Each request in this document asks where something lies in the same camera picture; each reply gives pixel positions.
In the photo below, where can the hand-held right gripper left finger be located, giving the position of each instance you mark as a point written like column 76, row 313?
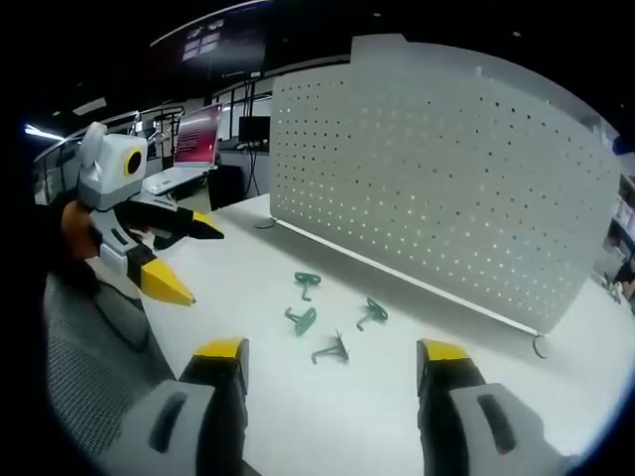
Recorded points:
column 198, row 416

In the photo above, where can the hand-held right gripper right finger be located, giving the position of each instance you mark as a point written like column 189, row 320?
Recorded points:
column 476, row 421

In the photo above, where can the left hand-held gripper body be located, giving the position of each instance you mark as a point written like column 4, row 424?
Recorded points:
column 111, row 173

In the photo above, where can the black computer monitor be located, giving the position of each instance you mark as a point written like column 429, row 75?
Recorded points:
column 254, row 131

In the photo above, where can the person's left hand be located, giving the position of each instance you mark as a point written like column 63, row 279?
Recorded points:
column 79, row 233

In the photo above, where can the open laptop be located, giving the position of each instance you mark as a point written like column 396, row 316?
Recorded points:
column 186, row 158

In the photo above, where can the green hook assembly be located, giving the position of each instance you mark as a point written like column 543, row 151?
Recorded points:
column 301, row 321
column 306, row 283
column 331, row 349
column 371, row 312

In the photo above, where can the metal plate stand foot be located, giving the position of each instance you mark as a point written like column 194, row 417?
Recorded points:
column 265, row 224
column 538, row 344

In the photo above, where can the grey mesh office chair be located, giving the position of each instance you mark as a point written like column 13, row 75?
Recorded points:
column 99, row 357

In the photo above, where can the white perforated mounting plate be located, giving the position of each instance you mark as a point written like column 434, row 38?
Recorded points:
column 436, row 183

